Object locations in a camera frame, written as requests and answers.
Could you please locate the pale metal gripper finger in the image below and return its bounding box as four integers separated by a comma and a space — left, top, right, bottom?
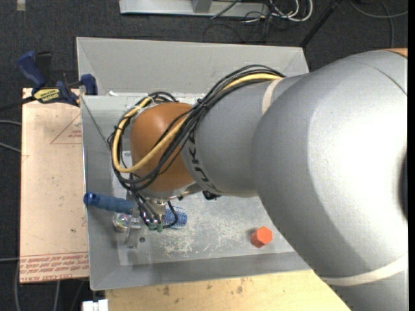
124, 218, 134, 249
132, 216, 141, 249

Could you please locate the clear glass round object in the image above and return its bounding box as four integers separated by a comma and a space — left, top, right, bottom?
112, 213, 132, 233

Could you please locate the blue patterned round object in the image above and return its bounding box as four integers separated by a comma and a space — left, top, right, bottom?
163, 205, 189, 231

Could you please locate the grey metal bin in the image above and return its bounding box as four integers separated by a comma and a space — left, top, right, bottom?
76, 36, 313, 292

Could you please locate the brown cardboard board, red print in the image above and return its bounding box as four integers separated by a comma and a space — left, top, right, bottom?
19, 87, 90, 284

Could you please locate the orange hexagonal block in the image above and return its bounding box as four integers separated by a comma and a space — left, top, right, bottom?
250, 225, 274, 249

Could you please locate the blue-handled tool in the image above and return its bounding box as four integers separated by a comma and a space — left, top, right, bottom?
83, 191, 134, 214

